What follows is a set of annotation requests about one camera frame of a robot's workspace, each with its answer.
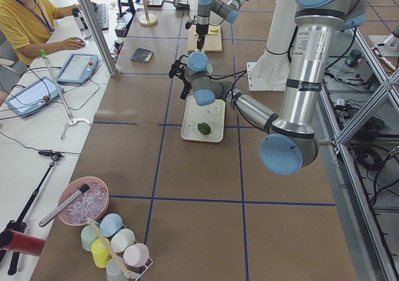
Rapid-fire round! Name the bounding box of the aluminium frame post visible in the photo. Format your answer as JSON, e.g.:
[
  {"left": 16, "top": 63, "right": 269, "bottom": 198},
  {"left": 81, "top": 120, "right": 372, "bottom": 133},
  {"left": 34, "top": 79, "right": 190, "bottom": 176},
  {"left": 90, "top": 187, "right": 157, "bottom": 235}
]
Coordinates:
[{"left": 78, "top": 0, "right": 117, "bottom": 77}]

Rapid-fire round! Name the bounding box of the grey cloth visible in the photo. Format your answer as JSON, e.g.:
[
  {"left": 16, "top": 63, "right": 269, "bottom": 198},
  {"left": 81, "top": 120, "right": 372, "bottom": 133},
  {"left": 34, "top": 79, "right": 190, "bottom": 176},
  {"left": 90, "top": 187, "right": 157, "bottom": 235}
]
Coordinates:
[{"left": 130, "top": 47, "right": 152, "bottom": 64}]

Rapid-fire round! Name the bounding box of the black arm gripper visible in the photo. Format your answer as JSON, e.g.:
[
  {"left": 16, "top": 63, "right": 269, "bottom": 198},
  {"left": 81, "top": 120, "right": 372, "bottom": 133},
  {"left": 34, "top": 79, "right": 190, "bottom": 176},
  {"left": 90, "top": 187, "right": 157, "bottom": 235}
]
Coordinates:
[{"left": 196, "top": 32, "right": 206, "bottom": 51}]

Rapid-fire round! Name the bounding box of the black tripod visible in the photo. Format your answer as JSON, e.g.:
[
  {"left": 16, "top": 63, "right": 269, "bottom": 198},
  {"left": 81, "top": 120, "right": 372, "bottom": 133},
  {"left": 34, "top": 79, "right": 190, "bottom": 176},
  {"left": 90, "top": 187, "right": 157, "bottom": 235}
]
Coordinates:
[{"left": 1, "top": 150, "right": 64, "bottom": 275}]

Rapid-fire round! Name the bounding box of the grabber reacher tool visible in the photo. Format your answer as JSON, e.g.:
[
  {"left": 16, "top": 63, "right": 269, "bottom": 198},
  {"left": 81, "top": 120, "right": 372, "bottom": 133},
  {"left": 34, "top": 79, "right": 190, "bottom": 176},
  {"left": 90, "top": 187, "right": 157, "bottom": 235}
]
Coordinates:
[{"left": 39, "top": 49, "right": 91, "bottom": 140}]

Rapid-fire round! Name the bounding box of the wooden stand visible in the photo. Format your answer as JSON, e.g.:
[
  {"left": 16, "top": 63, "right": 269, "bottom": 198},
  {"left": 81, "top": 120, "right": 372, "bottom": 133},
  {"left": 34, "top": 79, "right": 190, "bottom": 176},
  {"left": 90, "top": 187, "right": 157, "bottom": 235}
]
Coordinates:
[{"left": 138, "top": 0, "right": 158, "bottom": 27}]

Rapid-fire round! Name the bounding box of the black keyboard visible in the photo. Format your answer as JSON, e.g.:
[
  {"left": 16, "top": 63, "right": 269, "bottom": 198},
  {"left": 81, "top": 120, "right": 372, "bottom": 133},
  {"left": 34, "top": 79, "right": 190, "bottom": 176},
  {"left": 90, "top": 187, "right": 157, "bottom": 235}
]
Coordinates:
[{"left": 94, "top": 4, "right": 109, "bottom": 31}]

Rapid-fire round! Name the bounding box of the grey cup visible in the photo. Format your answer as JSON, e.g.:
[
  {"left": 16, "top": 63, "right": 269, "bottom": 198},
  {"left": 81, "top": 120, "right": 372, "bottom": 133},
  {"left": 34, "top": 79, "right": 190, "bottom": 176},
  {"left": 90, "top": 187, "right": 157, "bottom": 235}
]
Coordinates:
[{"left": 106, "top": 259, "right": 126, "bottom": 281}]

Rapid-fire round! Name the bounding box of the pink cup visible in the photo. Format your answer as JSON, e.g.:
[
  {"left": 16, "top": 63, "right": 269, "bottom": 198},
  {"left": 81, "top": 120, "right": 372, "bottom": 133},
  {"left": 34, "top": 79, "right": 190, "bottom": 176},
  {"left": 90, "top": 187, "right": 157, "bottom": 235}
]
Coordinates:
[{"left": 123, "top": 243, "right": 149, "bottom": 267}]

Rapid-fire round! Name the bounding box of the white cup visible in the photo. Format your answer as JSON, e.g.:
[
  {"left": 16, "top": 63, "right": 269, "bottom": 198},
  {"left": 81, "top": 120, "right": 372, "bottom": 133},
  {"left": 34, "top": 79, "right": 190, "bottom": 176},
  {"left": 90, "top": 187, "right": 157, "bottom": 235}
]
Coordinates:
[{"left": 110, "top": 228, "right": 135, "bottom": 253}]

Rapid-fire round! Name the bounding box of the wooden stick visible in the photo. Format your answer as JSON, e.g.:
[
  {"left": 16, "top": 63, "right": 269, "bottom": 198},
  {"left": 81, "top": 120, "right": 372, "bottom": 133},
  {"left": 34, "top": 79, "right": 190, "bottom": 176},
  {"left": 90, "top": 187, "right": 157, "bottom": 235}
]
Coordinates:
[{"left": 87, "top": 219, "right": 134, "bottom": 280}]

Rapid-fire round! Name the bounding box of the person in yellow shirt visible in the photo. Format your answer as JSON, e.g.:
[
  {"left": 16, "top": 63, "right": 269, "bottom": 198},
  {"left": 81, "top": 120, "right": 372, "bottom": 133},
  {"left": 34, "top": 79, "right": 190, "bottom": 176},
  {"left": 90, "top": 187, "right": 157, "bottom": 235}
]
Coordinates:
[{"left": 1, "top": 0, "right": 83, "bottom": 66}]

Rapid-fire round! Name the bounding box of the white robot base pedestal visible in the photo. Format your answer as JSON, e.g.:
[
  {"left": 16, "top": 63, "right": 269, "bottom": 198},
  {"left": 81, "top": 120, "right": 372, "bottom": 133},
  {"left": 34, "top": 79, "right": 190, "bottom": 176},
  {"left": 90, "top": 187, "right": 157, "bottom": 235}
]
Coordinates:
[{"left": 247, "top": 0, "right": 297, "bottom": 91}]

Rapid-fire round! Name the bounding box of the water bottle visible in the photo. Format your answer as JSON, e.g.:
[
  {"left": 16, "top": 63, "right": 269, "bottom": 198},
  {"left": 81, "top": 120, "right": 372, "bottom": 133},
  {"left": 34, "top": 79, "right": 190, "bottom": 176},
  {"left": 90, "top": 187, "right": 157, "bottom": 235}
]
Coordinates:
[{"left": 72, "top": 7, "right": 92, "bottom": 39}]

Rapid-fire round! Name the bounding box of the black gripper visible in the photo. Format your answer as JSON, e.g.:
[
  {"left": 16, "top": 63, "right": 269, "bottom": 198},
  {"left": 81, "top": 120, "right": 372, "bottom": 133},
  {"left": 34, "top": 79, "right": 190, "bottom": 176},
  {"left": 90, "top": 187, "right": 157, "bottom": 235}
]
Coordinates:
[{"left": 168, "top": 59, "right": 191, "bottom": 100}]

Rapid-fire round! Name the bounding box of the teach pendant tablet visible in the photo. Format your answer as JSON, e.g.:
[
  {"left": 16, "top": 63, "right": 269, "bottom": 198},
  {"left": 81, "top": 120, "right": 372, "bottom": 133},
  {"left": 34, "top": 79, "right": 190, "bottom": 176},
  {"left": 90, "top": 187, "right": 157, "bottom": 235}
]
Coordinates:
[
  {"left": 56, "top": 53, "right": 99, "bottom": 85},
  {"left": 5, "top": 76, "right": 59, "bottom": 118}
]

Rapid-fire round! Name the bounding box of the light green cup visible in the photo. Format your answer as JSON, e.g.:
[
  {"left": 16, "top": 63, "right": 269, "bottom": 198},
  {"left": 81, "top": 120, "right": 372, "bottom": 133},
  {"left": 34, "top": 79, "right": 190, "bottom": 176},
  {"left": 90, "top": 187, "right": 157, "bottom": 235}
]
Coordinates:
[{"left": 80, "top": 225, "right": 98, "bottom": 252}]

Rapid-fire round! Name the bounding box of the light green bowl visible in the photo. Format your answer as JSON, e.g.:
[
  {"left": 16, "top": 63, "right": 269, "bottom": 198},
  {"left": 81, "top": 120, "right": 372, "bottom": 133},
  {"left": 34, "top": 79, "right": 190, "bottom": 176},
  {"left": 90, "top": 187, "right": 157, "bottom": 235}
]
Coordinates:
[{"left": 207, "top": 64, "right": 213, "bottom": 74}]

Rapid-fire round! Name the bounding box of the yellow sponge cloth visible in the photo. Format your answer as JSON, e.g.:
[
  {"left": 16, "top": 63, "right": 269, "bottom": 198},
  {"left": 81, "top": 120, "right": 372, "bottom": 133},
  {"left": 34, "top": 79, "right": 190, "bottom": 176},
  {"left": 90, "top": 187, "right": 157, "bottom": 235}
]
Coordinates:
[{"left": 145, "top": 52, "right": 153, "bottom": 63}]

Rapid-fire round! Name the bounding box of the aluminium frame rail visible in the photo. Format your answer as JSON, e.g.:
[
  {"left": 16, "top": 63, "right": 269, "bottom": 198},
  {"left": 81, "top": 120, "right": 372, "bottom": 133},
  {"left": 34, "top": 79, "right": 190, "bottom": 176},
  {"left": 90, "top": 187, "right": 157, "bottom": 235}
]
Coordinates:
[{"left": 319, "top": 30, "right": 398, "bottom": 280}]

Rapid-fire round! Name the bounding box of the near teach pendant tablet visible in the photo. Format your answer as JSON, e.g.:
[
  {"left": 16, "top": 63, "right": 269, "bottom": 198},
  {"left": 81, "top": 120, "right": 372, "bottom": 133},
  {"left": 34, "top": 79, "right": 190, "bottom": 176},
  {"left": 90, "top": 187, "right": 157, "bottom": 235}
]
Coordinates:
[{"left": 5, "top": 76, "right": 59, "bottom": 118}]

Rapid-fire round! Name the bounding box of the bamboo cutting board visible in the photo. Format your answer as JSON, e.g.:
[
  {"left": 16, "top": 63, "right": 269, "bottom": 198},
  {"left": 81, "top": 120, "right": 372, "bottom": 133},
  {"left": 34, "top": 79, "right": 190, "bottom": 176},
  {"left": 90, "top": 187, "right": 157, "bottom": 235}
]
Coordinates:
[{"left": 187, "top": 26, "right": 223, "bottom": 53}]

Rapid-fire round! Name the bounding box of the white wire cup rack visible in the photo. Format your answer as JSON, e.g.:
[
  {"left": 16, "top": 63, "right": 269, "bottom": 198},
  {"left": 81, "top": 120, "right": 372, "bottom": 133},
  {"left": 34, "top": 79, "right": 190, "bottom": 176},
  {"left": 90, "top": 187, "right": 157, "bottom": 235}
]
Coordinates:
[{"left": 81, "top": 220, "right": 154, "bottom": 281}]

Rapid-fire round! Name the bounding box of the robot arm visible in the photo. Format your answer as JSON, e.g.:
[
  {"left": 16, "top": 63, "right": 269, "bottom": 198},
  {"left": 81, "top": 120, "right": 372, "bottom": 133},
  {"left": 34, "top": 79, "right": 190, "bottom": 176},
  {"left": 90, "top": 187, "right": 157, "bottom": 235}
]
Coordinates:
[
  {"left": 169, "top": 0, "right": 367, "bottom": 175},
  {"left": 193, "top": 0, "right": 248, "bottom": 51}
]

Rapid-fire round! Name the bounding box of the pink bowl with ice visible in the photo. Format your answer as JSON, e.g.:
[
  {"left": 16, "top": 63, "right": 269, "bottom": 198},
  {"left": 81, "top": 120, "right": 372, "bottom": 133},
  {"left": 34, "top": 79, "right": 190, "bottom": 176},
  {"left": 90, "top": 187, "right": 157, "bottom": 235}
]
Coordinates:
[{"left": 58, "top": 176, "right": 110, "bottom": 226}]

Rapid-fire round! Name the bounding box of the white bear tray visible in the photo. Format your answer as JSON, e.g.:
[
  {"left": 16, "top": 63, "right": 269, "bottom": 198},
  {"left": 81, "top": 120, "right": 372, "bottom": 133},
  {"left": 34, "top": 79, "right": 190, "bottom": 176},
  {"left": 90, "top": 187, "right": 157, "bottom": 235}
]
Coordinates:
[{"left": 181, "top": 95, "right": 226, "bottom": 143}]

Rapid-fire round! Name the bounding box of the yellow cup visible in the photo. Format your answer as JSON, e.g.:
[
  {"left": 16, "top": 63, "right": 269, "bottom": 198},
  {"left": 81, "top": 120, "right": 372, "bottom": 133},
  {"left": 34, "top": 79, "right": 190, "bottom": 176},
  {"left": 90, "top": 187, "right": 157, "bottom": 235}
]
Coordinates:
[{"left": 90, "top": 238, "right": 112, "bottom": 269}]

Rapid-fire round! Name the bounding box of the upper lemon slice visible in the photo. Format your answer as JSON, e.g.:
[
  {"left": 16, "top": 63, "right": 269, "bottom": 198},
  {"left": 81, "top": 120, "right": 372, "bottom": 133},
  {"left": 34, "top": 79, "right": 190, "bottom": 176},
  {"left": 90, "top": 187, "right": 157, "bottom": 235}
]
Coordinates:
[{"left": 208, "top": 26, "right": 219, "bottom": 35}]

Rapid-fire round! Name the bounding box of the steel cylinder tool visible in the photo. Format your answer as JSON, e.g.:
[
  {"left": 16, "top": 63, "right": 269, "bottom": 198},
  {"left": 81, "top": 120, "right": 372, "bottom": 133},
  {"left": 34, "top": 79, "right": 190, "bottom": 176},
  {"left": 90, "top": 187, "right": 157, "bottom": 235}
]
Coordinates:
[{"left": 39, "top": 183, "right": 90, "bottom": 227}]

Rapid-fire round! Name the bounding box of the light blue cup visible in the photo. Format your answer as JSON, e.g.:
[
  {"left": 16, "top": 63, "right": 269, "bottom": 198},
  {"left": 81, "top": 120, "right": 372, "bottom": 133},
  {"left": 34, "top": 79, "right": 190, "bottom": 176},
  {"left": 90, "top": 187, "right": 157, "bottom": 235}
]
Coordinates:
[{"left": 99, "top": 213, "right": 123, "bottom": 237}]

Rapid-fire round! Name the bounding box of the red cylinder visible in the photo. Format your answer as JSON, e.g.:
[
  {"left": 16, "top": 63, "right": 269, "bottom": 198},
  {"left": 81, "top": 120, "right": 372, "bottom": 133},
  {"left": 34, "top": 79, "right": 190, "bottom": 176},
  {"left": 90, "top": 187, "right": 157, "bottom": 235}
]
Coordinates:
[{"left": 1, "top": 229, "right": 46, "bottom": 256}]

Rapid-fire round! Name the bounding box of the far teach pendant tablet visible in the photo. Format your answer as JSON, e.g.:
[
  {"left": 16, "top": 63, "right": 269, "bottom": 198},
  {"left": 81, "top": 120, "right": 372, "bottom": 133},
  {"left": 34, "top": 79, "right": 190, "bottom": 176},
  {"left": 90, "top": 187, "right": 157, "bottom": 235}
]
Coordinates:
[{"left": 56, "top": 53, "right": 99, "bottom": 85}]

